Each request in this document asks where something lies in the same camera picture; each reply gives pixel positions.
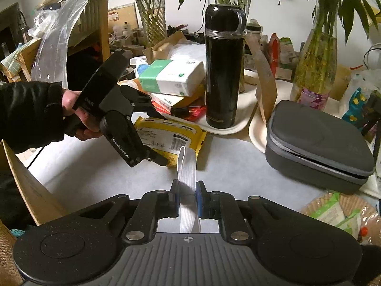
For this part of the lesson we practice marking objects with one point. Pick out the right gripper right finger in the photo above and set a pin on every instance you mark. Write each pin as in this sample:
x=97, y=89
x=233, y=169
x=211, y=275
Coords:
x=234, y=217

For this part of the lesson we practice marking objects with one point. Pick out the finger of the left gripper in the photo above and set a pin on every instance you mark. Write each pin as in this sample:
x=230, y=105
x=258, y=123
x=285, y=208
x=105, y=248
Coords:
x=142, y=102
x=153, y=156

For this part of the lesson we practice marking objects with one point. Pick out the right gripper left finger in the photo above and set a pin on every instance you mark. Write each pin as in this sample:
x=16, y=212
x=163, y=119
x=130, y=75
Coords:
x=153, y=206

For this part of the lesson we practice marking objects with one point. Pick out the yellow wet wipes pack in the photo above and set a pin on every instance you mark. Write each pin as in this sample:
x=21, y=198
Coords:
x=167, y=137

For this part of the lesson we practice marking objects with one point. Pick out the white elastic band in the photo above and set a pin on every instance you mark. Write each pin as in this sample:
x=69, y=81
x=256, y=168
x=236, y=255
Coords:
x=186, y=170

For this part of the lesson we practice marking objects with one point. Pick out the person left hand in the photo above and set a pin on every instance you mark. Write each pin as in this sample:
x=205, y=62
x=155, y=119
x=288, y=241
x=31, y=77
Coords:
x=92, y=126

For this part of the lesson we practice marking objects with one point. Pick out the white blue tube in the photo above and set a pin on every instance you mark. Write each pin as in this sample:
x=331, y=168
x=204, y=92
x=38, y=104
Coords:
x=140, y=68

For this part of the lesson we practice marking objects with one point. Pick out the green white tissue box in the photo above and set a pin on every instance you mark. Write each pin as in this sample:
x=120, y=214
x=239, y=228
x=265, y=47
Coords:
x=173, y=77

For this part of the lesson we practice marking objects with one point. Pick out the wooden chair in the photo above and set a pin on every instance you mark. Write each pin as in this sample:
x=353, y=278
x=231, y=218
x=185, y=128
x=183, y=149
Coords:
x=91, y=29

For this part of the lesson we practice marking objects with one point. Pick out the white plastic tray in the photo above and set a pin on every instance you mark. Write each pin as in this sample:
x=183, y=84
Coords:
x=227, y=111

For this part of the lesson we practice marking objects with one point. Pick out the cardboard box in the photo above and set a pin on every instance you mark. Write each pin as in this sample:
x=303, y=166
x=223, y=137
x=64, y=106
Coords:
x=41, y=204

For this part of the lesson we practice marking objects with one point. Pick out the black thermos bottle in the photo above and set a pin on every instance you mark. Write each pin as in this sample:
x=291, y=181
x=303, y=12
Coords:
x=225, y=26

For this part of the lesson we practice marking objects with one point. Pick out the dark grey zip case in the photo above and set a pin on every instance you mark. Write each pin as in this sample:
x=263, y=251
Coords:
x=317, y=148

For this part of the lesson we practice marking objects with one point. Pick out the woven basket tray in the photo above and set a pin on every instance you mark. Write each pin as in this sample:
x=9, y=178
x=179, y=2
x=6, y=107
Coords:
x=349, y=213

